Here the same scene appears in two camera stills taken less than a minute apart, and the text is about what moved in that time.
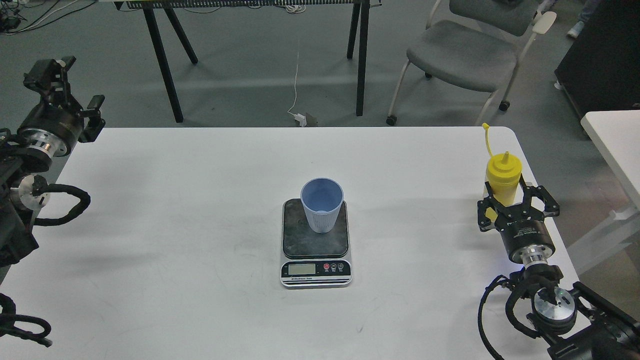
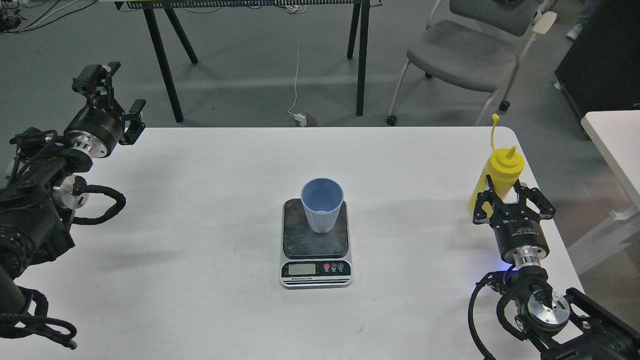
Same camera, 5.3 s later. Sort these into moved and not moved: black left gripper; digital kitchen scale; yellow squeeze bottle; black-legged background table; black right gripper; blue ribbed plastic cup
Moved: black left gripper; yellow squeeze bottle
Not moved: black right gripper; blue ribbed plastic cup; black-legged background table; digital kitchen scale
